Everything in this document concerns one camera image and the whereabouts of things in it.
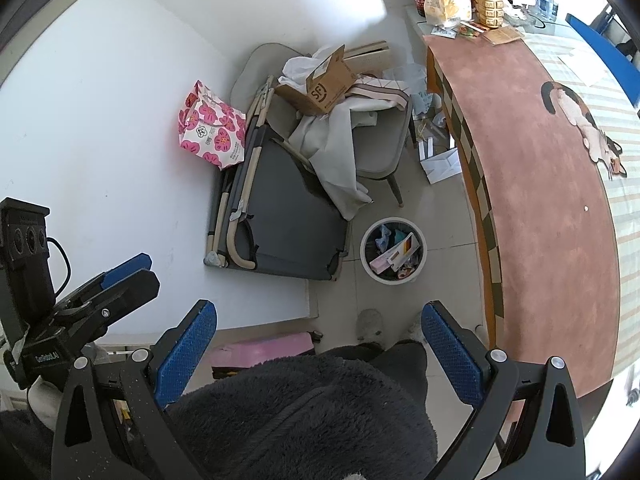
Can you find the cat print table mat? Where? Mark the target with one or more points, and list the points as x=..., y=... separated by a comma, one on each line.
x=540, y=210

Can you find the brown paper packet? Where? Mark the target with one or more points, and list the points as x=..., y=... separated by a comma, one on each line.
x=502, y=36

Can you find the person's dark fleece clothing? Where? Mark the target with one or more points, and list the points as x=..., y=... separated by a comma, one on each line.
x=300, y=420

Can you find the white folded paper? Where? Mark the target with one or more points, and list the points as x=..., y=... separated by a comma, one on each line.
x=440, y=165

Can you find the cream flat board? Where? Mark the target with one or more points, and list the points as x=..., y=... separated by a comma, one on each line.
x=370, y=57

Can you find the grey slipper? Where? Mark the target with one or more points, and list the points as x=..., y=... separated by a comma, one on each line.
x=370, y=322
x=415, y=329

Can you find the pink flat box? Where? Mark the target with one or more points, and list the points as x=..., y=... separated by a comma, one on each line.
x=260, y=350

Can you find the pink flower print bag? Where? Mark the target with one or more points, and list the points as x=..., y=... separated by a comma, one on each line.
x=210, y=135

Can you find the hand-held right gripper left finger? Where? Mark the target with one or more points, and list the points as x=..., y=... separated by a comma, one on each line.
x=185, y=355

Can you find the white trash bin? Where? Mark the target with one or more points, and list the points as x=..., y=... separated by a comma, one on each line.
x=365, y=256

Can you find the blue chair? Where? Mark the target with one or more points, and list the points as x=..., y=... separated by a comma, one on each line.
x=600, y=45

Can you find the striped cloth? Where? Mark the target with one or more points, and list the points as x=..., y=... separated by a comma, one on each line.
x=380, y=92

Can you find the grey folding cot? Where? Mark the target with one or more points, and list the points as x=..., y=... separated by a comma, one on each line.
x=285, y=210

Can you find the person's left forearm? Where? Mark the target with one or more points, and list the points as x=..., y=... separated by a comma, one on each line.
x=20, y=440

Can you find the cardboard box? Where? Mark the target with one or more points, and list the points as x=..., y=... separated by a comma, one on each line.
x=325, y=85

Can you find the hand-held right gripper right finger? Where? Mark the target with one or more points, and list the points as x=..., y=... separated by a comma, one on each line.
x=450, y=350

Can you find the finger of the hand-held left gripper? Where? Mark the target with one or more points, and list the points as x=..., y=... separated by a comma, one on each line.
x=131, y=262
x=130, y=291

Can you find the colour striped white box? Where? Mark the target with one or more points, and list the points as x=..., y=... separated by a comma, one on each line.
x=402, y=250

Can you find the grey upholstered chair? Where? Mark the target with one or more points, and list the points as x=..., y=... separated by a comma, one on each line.
x=380, y=145

